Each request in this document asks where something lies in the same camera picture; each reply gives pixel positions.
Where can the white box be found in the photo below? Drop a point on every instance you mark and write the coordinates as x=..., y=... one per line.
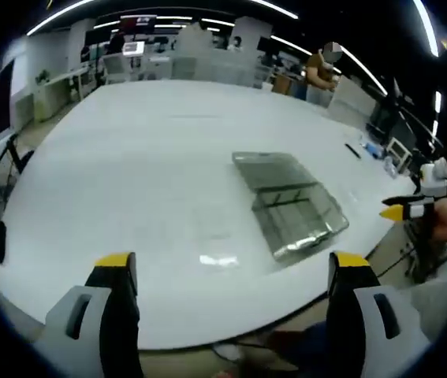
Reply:
x=351, y=102

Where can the blue cloth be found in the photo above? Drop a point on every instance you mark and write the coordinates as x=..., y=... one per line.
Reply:
x=372, y=149

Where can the white desk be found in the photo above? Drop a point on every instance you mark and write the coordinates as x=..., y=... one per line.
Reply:
x=59, y=88

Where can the red display screen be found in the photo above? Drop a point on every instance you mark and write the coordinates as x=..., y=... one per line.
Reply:
x=138, y=24

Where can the black marker pen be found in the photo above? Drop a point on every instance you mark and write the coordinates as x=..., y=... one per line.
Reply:
x=352, y=150

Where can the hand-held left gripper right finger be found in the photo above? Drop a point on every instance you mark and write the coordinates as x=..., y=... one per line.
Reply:
x=345, y=315

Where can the transparent dual guide fixture box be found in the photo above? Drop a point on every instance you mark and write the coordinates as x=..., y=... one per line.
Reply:
x=286, y=197

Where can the ceiling light strips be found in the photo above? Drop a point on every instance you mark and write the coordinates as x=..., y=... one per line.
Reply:
x=432, y=37

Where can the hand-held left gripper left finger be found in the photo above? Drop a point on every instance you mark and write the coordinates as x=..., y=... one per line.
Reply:
x=120, y=315

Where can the person's blue jeans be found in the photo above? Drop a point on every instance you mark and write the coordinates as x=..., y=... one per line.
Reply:
x=306, y=342

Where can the potted green plant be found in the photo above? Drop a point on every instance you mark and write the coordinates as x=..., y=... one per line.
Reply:
x=42, y=76

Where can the brown cabinet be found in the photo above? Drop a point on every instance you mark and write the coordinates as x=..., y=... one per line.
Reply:
x=282, y=84

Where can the stack of translucent storage bins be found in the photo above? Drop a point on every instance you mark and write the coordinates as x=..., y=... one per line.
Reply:
x=211, y=59

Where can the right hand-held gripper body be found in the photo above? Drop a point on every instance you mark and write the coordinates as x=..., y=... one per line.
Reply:
x=435, y=177

